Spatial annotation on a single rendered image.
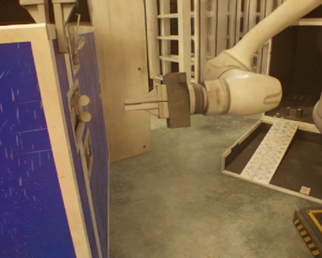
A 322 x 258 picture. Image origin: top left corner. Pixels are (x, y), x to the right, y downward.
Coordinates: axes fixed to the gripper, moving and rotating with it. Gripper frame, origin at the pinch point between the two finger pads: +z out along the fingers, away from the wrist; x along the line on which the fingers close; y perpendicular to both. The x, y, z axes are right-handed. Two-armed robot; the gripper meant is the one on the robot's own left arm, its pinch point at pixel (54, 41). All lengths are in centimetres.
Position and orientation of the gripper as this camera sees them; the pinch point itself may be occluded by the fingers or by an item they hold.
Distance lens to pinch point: 50.4
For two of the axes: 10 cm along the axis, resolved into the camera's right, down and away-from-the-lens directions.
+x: -9.8, 1.0, -1.5
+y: -1.7, -1.9, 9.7
